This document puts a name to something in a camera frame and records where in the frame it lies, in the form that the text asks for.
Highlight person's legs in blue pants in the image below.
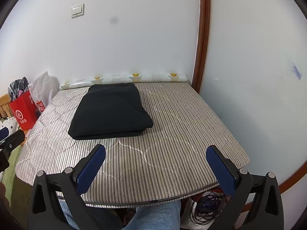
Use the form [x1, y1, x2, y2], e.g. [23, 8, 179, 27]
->
[59, 200, 181, 230]

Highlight brown wooden door frame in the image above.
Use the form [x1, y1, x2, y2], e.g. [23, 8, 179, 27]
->
[192, 0, 211, 94]

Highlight black cable bundle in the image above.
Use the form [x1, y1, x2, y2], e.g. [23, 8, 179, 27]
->
[189, 190, 231, 223]

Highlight wooden headboard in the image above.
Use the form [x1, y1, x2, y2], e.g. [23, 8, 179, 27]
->
[0, 93, 12, 120]

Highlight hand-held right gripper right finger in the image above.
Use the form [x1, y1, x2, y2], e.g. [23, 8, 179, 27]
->
[206, 145, 285, 230]

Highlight duck print paper roll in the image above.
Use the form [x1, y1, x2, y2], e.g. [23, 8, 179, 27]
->
[59, 72, 190, 91]

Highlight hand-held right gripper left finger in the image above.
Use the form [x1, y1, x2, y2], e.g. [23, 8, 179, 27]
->
[27, 144, 107, 230]

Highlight white wall light switch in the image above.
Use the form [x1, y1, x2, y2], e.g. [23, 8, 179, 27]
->
[71, 3, 85, 19]

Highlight grey plaid cloth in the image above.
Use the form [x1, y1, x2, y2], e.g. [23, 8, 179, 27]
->
[7, 77, 30, 101]

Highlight green bedsheet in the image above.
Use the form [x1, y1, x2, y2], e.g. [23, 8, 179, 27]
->
[0, 144, 23, 197]

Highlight white plastic shopping bag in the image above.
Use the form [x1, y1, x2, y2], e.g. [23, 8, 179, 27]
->
[28, 71, 60, 112]

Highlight brown wooden baseboard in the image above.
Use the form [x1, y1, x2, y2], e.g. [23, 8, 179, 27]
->
[279, 158, 307, 194]

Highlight red paper bag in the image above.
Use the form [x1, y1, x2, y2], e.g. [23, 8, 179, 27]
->
[9, 90, 39, 131]

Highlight white floral blanket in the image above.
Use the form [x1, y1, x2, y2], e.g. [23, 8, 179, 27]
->
[0, 116, 21, 135]

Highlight black sweatshirt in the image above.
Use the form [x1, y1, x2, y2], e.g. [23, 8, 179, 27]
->
[68, 83, 154, 140]

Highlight person's left forearm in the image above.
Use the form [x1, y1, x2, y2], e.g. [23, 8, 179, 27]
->
[0, 182, 11, 209]

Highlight striped quilted mat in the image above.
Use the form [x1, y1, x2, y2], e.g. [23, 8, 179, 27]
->
[16, 81, 250, 206]

